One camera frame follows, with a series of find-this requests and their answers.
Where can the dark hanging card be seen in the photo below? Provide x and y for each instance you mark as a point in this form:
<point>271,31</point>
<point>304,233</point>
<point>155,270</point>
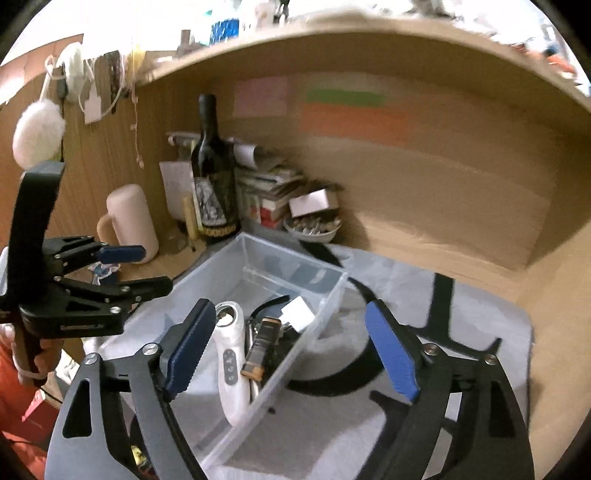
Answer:
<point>113,69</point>

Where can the large white fluffy pom-pom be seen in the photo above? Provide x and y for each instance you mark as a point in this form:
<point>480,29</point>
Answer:
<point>37,134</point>

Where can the dark wine bottle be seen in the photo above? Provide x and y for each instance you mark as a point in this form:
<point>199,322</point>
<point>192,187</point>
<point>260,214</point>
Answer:
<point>213,184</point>

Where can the orange red clothing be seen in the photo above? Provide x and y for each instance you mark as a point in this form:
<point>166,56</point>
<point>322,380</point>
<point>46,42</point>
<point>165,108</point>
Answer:
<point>14,415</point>

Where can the blue white crocheted item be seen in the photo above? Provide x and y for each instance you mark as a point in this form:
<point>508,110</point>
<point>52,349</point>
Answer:
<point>106,274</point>

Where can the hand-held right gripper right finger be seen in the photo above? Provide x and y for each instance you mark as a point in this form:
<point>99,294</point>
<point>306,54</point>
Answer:
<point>392,355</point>

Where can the white wall rack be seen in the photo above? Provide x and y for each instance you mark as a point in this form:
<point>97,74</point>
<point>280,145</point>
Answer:
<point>180,137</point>

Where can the green sticky note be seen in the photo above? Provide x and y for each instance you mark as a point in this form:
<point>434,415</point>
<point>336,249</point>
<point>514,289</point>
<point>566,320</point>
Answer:
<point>346,97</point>

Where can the yellow tassel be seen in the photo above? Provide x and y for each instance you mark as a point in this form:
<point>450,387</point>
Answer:
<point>136,64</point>

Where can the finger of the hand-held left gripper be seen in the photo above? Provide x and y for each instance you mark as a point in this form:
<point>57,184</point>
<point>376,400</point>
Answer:
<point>122,253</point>
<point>147,287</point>

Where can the small white fluffy pom-pom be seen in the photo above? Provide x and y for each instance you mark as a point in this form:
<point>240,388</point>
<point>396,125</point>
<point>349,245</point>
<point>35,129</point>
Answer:
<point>74,69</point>

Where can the black device with orange end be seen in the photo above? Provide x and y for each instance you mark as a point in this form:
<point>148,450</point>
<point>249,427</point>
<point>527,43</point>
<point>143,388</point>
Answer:
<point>261,346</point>

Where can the rolled white paper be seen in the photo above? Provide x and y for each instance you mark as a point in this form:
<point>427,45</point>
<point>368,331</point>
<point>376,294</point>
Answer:
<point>245,153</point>

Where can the white translucent container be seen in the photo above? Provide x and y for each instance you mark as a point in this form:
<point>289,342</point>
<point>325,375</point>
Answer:
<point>178,189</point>

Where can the blue ribbed container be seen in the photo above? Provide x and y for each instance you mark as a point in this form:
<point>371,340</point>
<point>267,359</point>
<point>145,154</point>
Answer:
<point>225,32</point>

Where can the white handheld device with buttons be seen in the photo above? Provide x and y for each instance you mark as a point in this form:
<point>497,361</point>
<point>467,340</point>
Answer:
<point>231,364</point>

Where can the orange sticky note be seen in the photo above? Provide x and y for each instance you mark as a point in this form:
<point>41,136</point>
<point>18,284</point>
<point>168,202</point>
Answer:
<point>355,124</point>

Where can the clear plastic storage bin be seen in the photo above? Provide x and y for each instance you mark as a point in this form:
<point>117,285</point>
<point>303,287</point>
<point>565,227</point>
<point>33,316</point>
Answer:
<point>258,263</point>

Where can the white bowl of small pieces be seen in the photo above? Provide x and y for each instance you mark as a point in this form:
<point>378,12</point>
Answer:
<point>311,228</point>

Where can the small white box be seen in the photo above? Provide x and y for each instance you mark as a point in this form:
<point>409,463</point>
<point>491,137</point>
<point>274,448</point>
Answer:
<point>314,201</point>

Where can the person's left hand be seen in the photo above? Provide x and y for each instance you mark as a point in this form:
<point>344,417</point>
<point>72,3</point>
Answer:
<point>46,357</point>

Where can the stack of books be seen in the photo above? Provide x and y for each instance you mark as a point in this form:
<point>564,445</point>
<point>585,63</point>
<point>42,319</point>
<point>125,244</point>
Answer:
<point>268,194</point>

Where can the pink mug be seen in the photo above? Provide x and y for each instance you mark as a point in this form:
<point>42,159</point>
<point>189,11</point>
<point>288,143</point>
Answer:
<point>134,221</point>

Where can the yellow tube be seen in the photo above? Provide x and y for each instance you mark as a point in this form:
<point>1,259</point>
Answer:
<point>190,219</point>

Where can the pink sticky note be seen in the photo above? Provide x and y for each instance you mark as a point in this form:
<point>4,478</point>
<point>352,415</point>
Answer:
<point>261,96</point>

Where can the grey mat with black pattern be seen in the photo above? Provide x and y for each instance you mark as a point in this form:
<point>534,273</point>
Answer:
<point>485,314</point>

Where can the white hanging tag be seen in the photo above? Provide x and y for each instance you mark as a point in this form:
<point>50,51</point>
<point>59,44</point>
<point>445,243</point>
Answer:
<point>93,110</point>

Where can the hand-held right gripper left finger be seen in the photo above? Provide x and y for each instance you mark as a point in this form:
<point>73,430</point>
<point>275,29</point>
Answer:
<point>189,350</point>

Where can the brown cardboard sheet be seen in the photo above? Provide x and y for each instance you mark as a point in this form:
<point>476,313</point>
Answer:
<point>175,263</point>

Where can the white plug adapter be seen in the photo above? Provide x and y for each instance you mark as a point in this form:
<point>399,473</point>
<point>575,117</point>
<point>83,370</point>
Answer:
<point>298,314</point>

